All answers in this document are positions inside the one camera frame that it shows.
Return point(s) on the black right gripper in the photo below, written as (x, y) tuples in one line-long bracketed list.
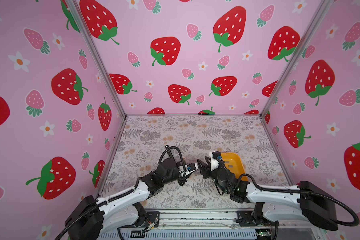
[(206, 169)]

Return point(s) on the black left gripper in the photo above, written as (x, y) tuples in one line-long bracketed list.
[(183, 180)]

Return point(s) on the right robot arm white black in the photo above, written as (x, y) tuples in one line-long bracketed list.
[(306, 201)]

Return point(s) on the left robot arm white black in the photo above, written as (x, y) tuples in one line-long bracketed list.
[(123, 198)]

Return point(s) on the yellow plastic tray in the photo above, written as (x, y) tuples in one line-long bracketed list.
[(234, 164)]

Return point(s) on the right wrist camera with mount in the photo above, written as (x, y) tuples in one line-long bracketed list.
[(215, 159)]

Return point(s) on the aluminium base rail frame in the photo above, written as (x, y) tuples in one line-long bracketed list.
[(211, 224)]

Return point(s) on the aluminium corner post right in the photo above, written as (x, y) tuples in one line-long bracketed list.
[(309, 33)]

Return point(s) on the aluminium corner post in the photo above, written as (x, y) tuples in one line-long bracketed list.
[(309, 33), (78, 17)]

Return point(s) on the aluminium corner post left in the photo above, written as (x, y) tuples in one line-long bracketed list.
[(78, 17)]

